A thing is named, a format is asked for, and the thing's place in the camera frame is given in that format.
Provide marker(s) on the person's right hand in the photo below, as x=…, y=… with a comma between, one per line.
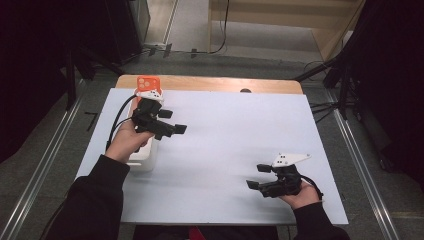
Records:
x=303, y=198

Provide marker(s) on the black tripod stand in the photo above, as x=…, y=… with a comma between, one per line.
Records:
x=345, y=90

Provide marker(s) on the dark curtain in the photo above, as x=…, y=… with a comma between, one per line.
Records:
x=33, y=66
x=393, y=83

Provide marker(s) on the person's left hand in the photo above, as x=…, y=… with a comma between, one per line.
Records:
x=125, y=143

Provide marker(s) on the orange phone case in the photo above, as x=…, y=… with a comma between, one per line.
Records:
x=148, y=83

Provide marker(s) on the dark cabinet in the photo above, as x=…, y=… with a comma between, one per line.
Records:
x=126, y=26

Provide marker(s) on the person's torso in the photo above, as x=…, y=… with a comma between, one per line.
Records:
x=233, y=233

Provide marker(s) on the white plastic container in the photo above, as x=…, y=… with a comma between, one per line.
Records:
x=143, y=160

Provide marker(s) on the wooden table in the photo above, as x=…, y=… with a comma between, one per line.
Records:
x=206, y=83

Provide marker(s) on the light wooden furniture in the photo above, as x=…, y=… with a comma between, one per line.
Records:
x=266, y=13

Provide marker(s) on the black metal stand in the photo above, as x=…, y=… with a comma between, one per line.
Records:
x=70, y=86

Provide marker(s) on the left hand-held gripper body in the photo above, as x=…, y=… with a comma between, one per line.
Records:
x=146, y=116

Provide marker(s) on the metal floor rail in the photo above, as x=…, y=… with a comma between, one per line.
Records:
x=366, y=176
x=50, y=160

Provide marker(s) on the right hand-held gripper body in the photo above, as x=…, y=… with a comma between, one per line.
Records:
x=288, y=181

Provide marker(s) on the white board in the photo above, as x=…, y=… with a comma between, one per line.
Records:
x=226, y=133

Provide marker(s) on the red object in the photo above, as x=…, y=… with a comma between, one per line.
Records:
x=196, y=234

